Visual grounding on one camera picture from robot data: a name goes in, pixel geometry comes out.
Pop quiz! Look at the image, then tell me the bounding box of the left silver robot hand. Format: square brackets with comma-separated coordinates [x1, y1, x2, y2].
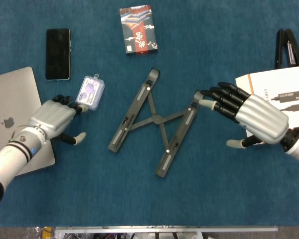
[27, 94, 90, 146]

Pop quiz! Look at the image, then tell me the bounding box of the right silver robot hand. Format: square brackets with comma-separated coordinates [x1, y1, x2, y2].
[198, 81, 290, 149]

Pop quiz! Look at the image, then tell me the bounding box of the clear small plastic case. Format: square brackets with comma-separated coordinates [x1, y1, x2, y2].
[75, 73, 106, 112]

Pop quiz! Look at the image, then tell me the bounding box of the dark foldable laptop stand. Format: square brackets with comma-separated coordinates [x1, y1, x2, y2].
[108, 67, 205, 179]

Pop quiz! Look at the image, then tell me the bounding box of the silver closed laptop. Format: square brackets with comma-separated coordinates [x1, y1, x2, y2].
[0, 66, 56, 176]

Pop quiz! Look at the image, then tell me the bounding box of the black smartphone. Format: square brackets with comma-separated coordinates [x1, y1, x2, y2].
[45, 28, 71, 81]

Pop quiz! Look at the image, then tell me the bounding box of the black stapler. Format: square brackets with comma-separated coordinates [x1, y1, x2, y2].
[275, 28, 299, 70]

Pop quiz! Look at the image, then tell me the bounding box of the teal felt table cloth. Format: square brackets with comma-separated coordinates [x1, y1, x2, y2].
[0, 0, 299, 228]

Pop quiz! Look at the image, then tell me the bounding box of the crumpled clear plastic wrap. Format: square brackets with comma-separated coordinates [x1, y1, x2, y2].
[24, 227, 43, 239]

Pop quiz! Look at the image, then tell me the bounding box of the dark patterned card box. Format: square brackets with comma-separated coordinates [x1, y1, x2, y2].
[119, 4, 158, 56]

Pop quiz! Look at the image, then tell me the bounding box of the white USB cable box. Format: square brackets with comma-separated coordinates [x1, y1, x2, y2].
[235, 66, 299, 132]

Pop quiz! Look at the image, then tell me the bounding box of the aluminium frame rail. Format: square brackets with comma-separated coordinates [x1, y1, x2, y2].
[54, 225, 279, 234]

